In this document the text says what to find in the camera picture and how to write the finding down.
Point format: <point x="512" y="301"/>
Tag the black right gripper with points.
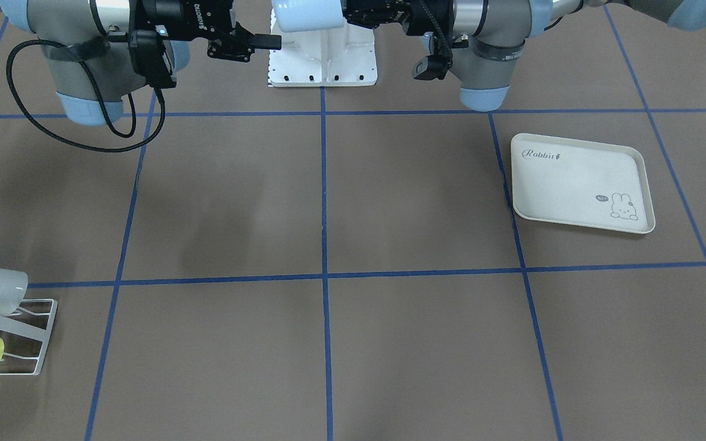
<point x="176" y="13"/>

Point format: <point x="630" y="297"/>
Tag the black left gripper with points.
<point x="397" y="10"/>

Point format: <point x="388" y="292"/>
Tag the blue plastic cup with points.
<point x="302" y="16"/>

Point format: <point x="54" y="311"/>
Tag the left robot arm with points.
<point x="478" y="42"/>

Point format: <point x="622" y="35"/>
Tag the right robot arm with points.
<point x="100" y="51"/>

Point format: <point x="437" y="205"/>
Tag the cream plastic tray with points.
<point x="582" y="183"/>

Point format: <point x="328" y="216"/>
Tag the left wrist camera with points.
<point x="432" y="67"/>

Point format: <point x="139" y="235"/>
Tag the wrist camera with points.
<point x="432" y="67"/>
<point x="150" y="59"/>

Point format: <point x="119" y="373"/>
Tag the white camera pillar base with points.
<point x="341" y="57"/>

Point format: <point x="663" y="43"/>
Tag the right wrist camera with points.
<point x="150" y="59"/>

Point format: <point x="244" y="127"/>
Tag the white wire cup rack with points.
<point x="26" y="335"/>

